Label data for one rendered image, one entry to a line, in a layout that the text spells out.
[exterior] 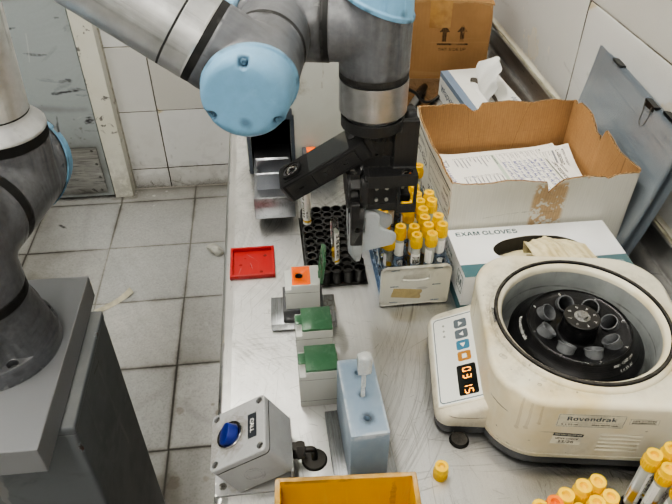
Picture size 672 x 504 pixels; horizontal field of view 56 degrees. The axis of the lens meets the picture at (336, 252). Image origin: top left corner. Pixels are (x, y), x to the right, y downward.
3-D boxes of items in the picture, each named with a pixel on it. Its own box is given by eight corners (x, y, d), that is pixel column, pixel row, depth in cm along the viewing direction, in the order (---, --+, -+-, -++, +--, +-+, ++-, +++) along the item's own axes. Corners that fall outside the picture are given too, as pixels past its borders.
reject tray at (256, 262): (231, 251, 101) (230, 248, 101) (273, 249, 102) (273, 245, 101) (230, 280, 96) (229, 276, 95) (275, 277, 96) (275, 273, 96)
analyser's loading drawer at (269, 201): (254, 154, 120) (252, 129, 117) (289, 152, 121) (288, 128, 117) (255, 219, 104) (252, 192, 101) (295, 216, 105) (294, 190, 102)
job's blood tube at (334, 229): (330, 269, 97) (329, 217, 91) (339, 268, 97) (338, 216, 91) (331, 275, 96) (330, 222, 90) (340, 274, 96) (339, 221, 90)
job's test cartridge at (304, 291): (286, 300, 91) (283, 266, 87) (319, 298, 91) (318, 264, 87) (287, 320, 88) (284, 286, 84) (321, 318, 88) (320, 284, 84)
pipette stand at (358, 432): (324, 416, 77) (323, 362, 71) (381, 409, 78) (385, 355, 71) (336, 492, 69) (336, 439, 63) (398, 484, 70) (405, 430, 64)
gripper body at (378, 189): (415, 218, 76) (423, 127, 68) (342, 221, 75) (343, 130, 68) (405, 182, 82) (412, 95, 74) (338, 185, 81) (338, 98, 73)
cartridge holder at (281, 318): (271, 304, 92) (269, 286, 90) (333, 300, 93) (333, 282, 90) (271, 332, 88) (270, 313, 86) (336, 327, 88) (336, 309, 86)
